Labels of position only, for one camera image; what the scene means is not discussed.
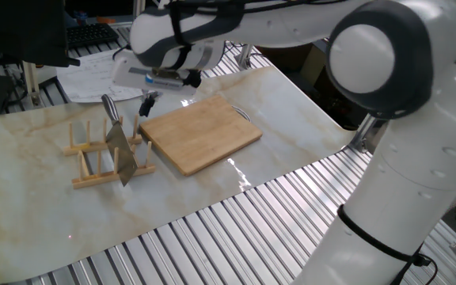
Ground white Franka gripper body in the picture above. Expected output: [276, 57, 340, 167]
[111, 49, 201, 96]

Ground steel cleaver knife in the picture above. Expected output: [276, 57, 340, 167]
[101, 93, 139, 188]

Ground wooden cutting board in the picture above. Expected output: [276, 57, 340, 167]
[139, 94, 264, 177]

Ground printed white paper sheets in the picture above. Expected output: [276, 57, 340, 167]
[55, 49, 144, 104]

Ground black keyboard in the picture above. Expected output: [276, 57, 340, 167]
[66, 22, 120, 49]

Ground small blue bottle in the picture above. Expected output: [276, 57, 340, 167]
[73, 10, 89, 27]

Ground wooden dish rack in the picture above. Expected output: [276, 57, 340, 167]
[62, 114, 157, 190]

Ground black monitor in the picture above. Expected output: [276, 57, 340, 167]
[0, 0, 82, 68]

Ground marble pattern table sheet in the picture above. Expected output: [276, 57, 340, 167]
[0, 65, 355, 284]

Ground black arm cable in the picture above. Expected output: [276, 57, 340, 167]
[112, 0, 348, 63]

